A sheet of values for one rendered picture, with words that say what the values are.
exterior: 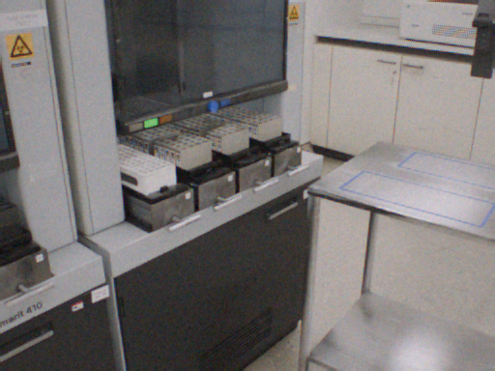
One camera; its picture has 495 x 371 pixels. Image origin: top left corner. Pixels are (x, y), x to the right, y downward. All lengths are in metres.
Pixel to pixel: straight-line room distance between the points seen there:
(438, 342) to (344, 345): 0.29
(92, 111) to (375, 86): 2.54
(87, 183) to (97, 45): 0.31
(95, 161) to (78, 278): 0.26
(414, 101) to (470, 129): 0.39
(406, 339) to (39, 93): 1.24
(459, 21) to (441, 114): 0.55
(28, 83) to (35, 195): 0.24
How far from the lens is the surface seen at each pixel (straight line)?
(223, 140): 1.46
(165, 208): 1.26
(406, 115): 3.43
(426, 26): 3.31
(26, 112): 1.11
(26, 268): 1.11
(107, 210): 1.28
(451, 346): 1.71
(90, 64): 1.17
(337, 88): 3.65
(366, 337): 1.68
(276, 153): 1.54
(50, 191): 1.18
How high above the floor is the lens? 1.33
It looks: 24 degrees down
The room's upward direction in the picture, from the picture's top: straight up
